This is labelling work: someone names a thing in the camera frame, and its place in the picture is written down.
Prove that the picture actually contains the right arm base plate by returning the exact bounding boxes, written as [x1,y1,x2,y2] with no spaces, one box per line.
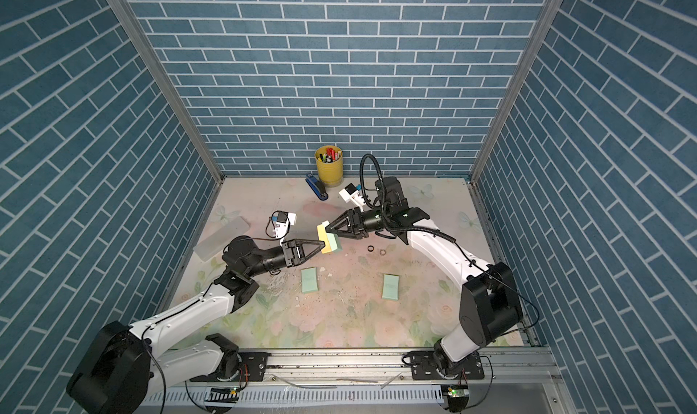
[401,350,485,381]

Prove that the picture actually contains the aluminium front rail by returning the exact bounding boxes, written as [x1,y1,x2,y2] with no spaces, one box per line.
[132,347,575,413]

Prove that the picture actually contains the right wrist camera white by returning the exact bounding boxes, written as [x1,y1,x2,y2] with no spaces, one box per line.
[339,183,367,211]

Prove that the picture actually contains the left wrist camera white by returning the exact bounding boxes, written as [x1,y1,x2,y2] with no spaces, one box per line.
[270,210,297,240]

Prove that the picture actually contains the markers in cup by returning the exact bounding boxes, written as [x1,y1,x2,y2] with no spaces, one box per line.
[317,147,341,164]

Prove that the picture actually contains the tan box base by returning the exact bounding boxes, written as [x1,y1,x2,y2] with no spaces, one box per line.
[317,224,332,254]

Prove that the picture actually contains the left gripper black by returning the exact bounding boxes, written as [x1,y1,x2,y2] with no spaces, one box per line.
[243,242,323,280]

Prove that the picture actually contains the blue stapler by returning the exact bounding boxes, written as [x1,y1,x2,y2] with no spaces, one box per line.
[305,173,329,201]

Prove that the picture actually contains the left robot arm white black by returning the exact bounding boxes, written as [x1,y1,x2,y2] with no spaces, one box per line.
[66,235,326,413]

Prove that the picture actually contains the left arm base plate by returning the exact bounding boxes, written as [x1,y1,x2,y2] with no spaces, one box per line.
[192,351,270,383]

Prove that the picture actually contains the yellow pen cup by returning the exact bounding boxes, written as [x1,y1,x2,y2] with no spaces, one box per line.
[315,145,343,187]

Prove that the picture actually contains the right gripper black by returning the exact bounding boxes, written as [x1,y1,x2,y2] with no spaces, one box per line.
[329,210,393,242]

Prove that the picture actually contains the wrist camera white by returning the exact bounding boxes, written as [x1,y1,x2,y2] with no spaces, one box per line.
[270,210,297,240]
[339,183,367,211]

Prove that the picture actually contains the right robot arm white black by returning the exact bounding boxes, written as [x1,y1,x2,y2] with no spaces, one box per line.
[325,154,533,376]

